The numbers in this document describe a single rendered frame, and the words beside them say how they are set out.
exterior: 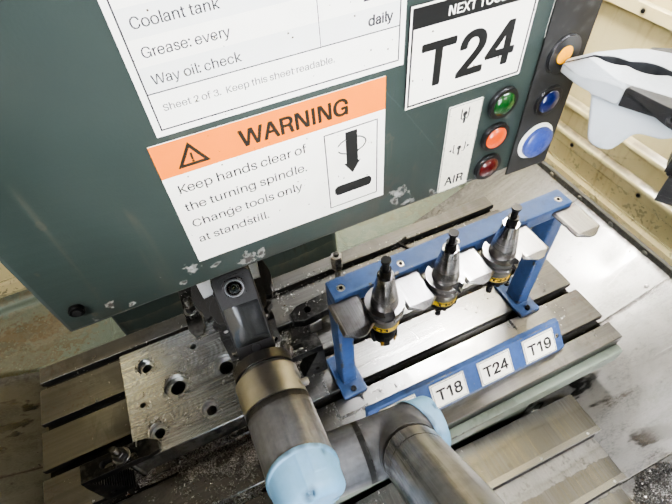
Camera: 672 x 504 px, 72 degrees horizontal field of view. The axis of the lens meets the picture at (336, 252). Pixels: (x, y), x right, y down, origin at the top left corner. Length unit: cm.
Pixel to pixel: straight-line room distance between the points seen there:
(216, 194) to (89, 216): 8
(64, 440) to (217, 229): 86
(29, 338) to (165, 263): 145
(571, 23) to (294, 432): 43
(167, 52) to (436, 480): 41
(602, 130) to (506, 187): 117
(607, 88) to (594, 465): 99
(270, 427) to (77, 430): 69
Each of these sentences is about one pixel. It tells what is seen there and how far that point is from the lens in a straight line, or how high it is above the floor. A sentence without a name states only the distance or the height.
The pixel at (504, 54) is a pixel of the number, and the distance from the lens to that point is 38.
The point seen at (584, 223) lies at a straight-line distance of 92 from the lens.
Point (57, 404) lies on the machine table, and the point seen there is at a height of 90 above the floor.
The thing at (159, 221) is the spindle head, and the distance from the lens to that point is 33.
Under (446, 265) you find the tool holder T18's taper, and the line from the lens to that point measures 72.
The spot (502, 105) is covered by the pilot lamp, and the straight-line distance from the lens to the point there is 40.
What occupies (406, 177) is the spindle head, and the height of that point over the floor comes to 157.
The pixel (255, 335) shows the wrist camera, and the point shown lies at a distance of 55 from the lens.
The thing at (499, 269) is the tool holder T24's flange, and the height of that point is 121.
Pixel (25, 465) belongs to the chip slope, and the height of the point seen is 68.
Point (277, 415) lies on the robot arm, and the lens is 51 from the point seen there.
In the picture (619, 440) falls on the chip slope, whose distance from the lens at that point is 131.
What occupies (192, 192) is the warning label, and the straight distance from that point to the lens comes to 32.
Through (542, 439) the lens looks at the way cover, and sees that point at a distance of 121.
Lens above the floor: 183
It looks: 50 degrees down
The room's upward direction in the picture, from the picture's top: 5 degrees counter-clockwise
